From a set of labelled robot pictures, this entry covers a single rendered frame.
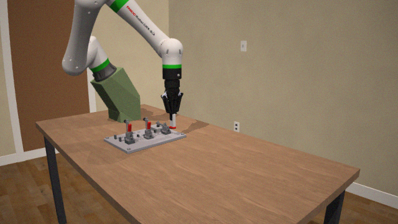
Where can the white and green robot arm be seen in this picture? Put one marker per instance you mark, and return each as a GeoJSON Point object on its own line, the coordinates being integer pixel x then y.
{"type": "Point", "coordinates": [85, 13]}

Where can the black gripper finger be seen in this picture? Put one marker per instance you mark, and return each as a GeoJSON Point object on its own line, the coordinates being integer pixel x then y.
{"type": "Point", "coordinates": [169, 107]}
{"type": "Point", "coordinates": [177, 101]}

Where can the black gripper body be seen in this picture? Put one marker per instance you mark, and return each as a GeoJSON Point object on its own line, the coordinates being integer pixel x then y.
{"type": "Point", "coordinates": [171, 86]}

